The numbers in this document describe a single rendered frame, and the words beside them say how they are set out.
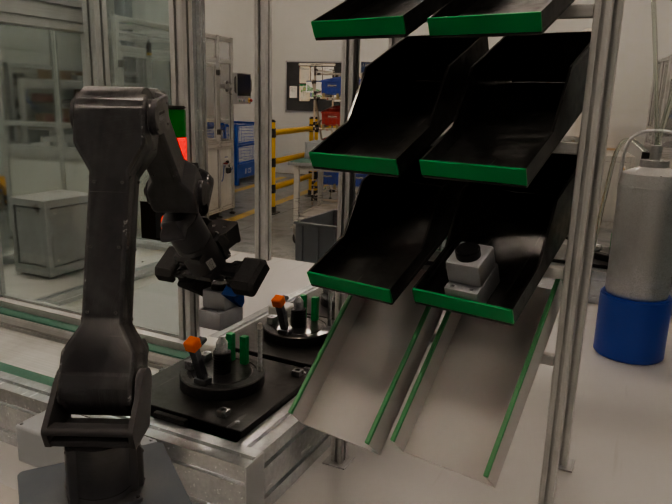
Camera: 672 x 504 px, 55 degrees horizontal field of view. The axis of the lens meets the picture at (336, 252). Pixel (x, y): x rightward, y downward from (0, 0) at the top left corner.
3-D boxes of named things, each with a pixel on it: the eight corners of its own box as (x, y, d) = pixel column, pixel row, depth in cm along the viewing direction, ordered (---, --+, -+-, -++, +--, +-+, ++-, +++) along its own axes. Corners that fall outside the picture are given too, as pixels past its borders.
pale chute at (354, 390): (380, 455, 84) (367, 443, 80) (302, 424, 91) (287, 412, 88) (458, 277, 95) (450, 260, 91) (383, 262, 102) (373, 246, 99)
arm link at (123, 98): (147, 79, 61) (165, 100, 68) (71, 77, 61) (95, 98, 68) (131, 421, 59) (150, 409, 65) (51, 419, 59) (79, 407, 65)
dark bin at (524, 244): (513, 327, 74) (508, 276, 70) (414, 303, 82) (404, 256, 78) (588, 200, 91) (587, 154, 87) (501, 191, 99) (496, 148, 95)
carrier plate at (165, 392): (241, 444, 92) (241, 430, 92) (116, 405, 103) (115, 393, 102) (319, 381, 113) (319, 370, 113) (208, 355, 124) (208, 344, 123)
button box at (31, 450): (124, 503, 87) (121, 461, 85) (17, 461, 96) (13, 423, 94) (159, 476, 93) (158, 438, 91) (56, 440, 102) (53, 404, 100)
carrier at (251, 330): (323, 378, 115) (324, 311, 112) (213, 352, 125) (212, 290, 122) (376, 336, 136) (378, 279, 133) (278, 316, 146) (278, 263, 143)
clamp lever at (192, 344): (204, 382, 101) (192, 345, 97) (193, 379, 102) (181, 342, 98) (217, 367, 104) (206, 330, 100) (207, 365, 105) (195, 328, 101)
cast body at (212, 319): (220, 331, 101) (219, 289, 100) (198, 327, 103) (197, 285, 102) (250, 316, 109) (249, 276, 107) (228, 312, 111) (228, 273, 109)
